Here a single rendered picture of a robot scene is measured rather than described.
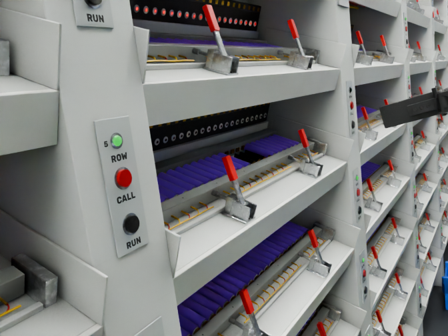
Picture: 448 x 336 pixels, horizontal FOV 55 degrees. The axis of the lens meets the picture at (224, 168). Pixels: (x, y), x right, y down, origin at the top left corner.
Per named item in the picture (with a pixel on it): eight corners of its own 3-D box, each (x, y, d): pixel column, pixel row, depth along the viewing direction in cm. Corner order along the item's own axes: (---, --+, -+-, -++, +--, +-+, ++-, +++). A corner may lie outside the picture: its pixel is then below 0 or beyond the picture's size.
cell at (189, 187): (163, 181, 67) (197, 196, 64) (155, 184, 65) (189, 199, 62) (165, 171, 66) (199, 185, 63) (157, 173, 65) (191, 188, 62)
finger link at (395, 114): (441, 113, 55) (440, 114, 55) (386, 128, 59) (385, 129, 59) (435, 91, 55) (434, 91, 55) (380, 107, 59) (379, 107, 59)
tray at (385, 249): (409, 241, 160) (421, 207, 155) (366, 323, 110) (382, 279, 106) (356, 219, 169) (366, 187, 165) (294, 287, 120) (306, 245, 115)
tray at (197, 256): (342, 180, 96) (354, 140, 93) (167, 313, 46) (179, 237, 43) (263, 152, 105) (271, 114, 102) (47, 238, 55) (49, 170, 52)
